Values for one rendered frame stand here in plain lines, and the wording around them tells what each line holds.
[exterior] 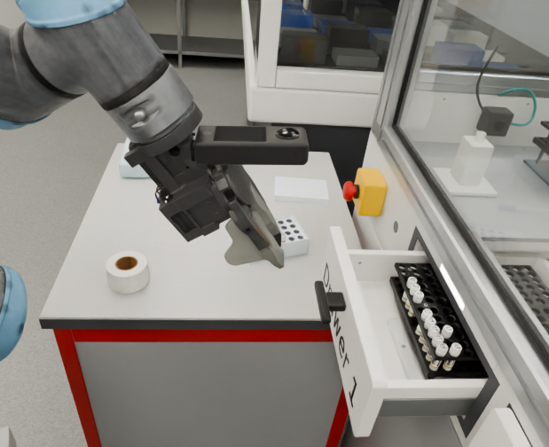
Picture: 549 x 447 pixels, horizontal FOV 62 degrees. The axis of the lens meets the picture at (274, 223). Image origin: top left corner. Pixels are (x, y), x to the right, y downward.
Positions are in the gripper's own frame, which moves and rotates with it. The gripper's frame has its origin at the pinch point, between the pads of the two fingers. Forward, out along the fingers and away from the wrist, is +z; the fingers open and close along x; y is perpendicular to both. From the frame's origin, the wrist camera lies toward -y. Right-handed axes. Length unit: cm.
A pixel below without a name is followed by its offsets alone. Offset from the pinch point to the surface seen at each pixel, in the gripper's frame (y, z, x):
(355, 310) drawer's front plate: -4.2, 11.2, 3.8
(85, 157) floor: 129, 33, -200
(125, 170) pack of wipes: 37, 1, -53
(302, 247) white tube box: 5.1, 22.8, -26.8
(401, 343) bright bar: -6.7, 22.6, 2.5
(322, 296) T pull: -0.5, 10.7, -0.2
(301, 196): 4, 24, -46
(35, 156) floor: 152, 18, -199
